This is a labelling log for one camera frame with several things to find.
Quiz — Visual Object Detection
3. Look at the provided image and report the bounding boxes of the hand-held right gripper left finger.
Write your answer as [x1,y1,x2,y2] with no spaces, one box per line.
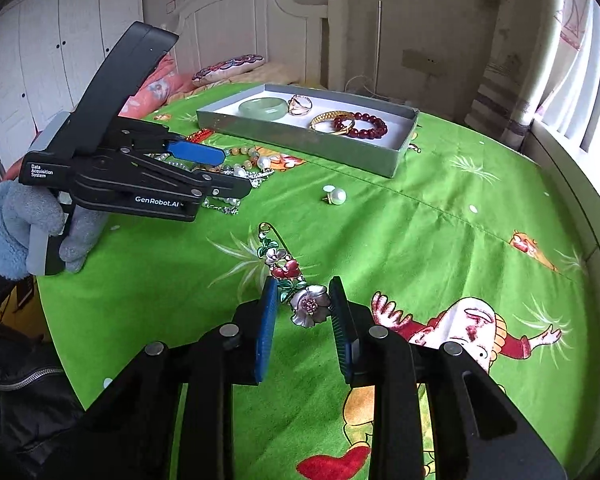
[30,276,281,480]

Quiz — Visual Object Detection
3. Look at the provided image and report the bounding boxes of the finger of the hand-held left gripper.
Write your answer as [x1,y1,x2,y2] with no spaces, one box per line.
[120,127,227,167]
[130,160,253,207]

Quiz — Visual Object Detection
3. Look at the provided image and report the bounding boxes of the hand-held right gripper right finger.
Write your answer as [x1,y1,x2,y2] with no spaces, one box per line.
[327,276,568,480]

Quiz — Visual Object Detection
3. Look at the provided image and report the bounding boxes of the silver pearl brooch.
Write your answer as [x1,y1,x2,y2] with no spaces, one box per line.
[202,167,277,217]

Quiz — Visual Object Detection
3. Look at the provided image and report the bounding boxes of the enamel flower brooch pin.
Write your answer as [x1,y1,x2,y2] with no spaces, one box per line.
[256,221,332,330]

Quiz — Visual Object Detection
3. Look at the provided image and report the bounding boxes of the multicolour stone bead bracelet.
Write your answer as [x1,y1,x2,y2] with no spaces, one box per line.
[224,145,272,168]

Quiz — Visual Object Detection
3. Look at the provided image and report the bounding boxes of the white pearl necklace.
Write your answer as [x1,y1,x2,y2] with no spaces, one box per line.
[150,152,273,181]

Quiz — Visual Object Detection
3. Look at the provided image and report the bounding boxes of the grey jewelry box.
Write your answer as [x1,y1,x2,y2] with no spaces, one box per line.
[196,82,421,179]

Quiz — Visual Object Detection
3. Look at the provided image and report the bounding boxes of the white pearl earring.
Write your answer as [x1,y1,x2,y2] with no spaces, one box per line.
[321,185,348,207]

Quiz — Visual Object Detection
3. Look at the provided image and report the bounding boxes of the person's left hand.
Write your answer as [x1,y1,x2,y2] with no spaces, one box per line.
[0,180,108,281]

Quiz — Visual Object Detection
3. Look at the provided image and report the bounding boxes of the patterned pillows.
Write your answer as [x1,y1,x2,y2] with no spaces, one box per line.
[120,55,201,117]

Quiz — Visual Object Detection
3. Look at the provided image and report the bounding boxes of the pale green jade bangle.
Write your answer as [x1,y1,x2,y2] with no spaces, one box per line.
[238,98,284,122]

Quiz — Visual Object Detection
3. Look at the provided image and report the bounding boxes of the white wardrobe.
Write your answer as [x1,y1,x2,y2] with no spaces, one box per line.
[0,0,146,173]

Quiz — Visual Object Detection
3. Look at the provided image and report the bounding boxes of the patterned pillow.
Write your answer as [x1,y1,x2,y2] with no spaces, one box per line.
[191,53,267,86]

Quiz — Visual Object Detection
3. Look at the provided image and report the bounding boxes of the gold interlocked rings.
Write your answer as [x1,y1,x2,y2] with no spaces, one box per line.
[286,94,315,117]

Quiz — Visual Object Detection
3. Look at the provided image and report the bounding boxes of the green printed tablecloth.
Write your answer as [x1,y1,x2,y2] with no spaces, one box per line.
[35,80,600,480]

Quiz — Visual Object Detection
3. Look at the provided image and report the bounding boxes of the gold mesh bangle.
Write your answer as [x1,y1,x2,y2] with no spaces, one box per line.
[308,112,356,136]

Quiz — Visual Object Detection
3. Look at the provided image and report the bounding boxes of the white bed headboard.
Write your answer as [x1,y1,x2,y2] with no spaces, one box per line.
[172,0,351,92]

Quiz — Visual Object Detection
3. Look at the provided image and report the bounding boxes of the metal lamp pole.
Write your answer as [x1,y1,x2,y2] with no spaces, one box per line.
[375,1,384,96]

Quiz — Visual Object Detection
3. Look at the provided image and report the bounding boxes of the black jacket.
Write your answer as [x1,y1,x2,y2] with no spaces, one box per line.
[0,330,91,467]

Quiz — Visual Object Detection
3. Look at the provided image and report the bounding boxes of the printed striped curtain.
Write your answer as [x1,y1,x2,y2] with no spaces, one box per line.
[464,0,600,152]

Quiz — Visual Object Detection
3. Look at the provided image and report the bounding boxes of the dark red bead bracelet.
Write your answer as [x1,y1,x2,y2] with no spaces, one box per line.
[331,111,388,141]

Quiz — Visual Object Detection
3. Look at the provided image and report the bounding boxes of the white cable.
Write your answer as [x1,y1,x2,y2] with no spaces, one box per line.
[344,75,381,98]

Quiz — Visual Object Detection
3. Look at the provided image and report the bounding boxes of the wall socket plate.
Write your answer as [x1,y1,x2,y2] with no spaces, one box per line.
[402,50,443,79]

